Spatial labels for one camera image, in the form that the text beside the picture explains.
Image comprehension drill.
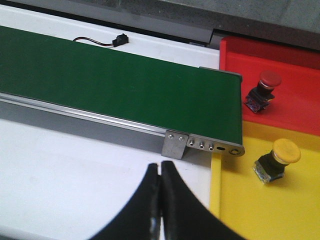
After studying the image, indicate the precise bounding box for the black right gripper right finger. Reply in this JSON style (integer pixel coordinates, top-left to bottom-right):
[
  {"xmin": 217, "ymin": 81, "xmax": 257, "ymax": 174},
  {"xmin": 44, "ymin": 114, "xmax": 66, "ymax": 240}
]
[{"xmin": 160, "ymin": 161, "xmax": 240, "ymax": 240}]

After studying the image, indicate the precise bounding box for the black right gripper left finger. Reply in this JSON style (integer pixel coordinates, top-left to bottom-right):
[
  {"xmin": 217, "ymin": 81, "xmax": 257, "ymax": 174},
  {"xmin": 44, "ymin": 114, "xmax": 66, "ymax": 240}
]
[{"xmin": 93, "ymin": 163, "xmax": 161, "ymax": 240}]

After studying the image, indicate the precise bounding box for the yellow mushroom push button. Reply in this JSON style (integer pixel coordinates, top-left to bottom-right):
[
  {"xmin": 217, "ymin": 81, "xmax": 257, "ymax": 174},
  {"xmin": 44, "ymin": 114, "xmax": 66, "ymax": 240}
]
[{"xmin": 252, "ymin": 138, "xmax": 301, "ymax": 184}]

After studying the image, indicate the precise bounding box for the red mushroom push button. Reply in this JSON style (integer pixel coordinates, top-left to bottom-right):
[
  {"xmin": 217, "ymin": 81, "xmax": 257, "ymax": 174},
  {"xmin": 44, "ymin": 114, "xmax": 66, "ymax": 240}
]
[{"xmin": 244, "ymin": 70, "xmax": 282, "ymax": 114}]

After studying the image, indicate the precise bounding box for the yellow plastic tray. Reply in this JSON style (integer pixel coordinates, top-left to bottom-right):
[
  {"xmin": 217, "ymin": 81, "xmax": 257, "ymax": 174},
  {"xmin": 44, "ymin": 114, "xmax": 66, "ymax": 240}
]
[{"xmin": 209, "ymin": 121, "xmax": 320, "ymax": 240}]

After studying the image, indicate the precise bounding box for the red plastic tray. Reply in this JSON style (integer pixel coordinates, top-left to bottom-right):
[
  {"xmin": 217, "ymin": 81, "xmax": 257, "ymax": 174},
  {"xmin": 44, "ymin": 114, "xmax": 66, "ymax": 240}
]
[{"xmin": 219, "ymin": 36, "xmax": 320, "ymax": 136}]

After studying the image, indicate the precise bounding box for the green conveyor belt unit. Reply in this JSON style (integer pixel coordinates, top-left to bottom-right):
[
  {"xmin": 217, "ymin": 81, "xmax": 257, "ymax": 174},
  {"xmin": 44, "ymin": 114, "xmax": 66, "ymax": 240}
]
[{"xmin": 0, "ymin": 26, "xmax": 245, "ymax": 159}]

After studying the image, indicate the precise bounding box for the black sensor with cable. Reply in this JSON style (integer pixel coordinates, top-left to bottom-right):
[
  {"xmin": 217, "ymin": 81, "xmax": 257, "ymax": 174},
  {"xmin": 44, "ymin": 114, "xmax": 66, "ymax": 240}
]
[{"xmin": 73, "ymin": 33, "xmax": 129, "ymax": 48}]

